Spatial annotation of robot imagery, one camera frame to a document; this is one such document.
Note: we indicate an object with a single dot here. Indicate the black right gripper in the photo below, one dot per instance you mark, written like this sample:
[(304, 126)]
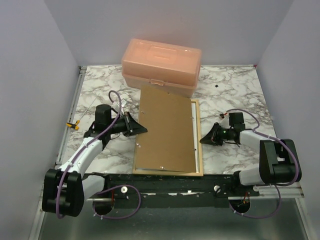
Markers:
[(211, 138)]

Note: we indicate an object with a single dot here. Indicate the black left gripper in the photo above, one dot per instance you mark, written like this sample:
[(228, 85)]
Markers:
[(134, 127)]

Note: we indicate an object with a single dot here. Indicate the brown backing board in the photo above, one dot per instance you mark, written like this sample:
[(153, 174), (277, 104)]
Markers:
[(168, 147)]

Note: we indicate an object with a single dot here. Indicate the light wooden picture frame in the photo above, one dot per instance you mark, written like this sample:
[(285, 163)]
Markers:
[(198, 140)]

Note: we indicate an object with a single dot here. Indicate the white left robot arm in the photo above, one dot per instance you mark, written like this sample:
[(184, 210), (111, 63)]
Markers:
[(65, 189)]

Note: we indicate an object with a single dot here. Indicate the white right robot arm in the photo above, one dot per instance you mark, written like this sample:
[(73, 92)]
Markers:
[(278, 159)]

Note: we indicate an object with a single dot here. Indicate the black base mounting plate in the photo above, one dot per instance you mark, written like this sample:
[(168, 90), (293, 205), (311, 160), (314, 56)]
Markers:
[(165, 184)]

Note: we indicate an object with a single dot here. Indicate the yellow black clamp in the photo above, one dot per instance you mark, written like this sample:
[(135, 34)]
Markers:
[(73, 125)]

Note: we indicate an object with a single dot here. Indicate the orange translucent plastic box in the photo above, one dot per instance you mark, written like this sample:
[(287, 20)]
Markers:
[(169, 67)]

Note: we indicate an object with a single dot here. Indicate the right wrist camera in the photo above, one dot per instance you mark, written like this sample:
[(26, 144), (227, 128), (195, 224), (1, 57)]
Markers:
[(224, 120)]

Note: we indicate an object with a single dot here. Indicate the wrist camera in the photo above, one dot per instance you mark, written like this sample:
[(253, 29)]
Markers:
[(224, 120), (119, 106)]

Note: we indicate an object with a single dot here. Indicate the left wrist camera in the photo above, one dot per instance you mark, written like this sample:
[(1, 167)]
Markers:
[(119, 106)]

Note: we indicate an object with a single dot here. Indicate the aluminium rail frame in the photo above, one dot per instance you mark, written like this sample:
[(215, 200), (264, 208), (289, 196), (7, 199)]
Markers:
[(70, 117)]

